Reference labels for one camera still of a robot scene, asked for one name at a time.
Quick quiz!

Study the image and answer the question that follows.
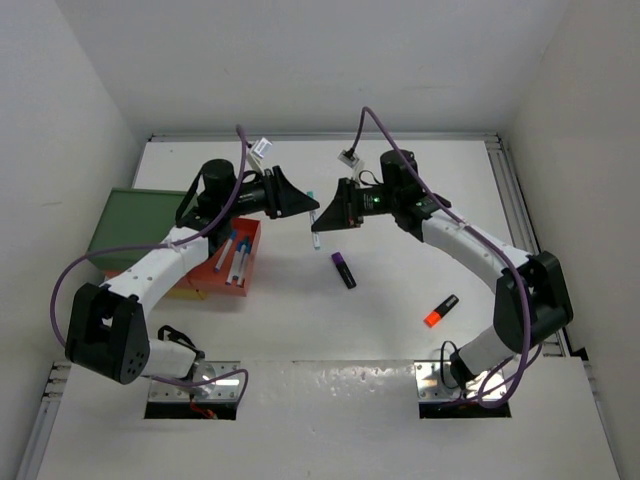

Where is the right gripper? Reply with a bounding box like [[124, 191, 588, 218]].
[[312, 177, 399, 231]]

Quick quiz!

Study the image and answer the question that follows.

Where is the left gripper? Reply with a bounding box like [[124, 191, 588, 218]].
[[221, 165, 318, 219]]

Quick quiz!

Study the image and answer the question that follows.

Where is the teal fineliner pen top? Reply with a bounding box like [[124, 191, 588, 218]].
[[306, 191, 321, 251]]

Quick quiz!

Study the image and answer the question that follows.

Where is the purple highlighter marker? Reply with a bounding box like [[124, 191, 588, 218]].
[[331, 252, 357, 289]]

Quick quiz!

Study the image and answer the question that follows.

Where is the lavender fineliner pen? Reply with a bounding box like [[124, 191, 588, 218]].
[[214, 230, 237, 273]]

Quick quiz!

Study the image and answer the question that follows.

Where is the light blue fineliner pen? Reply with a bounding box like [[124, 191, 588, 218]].
[[236, 240, 252, 288]]

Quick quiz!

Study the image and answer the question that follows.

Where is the coral drawer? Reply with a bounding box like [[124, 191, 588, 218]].
[[104, 215, 263, 298]]

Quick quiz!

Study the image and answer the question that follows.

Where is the yellow bottom drawer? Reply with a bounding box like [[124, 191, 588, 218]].
[[165, 287, 209, 301]]

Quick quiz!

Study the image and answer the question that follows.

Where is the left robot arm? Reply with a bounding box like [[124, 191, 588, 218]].
[[65, 159, 319, 385]]

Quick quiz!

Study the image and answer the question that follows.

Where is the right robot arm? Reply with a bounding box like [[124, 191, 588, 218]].
[[311, 150, 574, 388]]

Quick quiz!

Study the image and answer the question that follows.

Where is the orange highlighter marker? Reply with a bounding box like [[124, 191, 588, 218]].
[[424, 294, 459, 328]]

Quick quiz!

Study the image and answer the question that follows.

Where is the green top drawer box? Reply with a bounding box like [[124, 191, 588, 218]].
[[88, 188, 186, 253]]

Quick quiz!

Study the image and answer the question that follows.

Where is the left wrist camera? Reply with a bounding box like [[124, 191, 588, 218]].
[[248, 137, 272, 174]]

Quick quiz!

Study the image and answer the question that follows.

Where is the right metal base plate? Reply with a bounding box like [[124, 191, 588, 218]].
[[414, 360, 488, 403]]

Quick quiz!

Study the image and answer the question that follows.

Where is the metal base plate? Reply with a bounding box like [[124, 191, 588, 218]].
[[414, 360, 488, 403], [148, 361, 245, 403]]

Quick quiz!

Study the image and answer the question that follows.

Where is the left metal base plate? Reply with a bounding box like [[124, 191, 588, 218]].
[[148, 361, 245, 403]]

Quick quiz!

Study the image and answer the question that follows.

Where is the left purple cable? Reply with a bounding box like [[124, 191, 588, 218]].
[[52, 123, 251, 401]]

